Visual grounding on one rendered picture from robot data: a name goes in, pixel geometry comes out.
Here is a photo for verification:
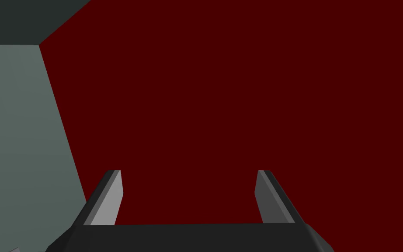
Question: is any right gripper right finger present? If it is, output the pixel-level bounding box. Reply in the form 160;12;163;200
254;169;306;224

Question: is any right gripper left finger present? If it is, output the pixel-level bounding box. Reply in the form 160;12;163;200
74;169;124;226

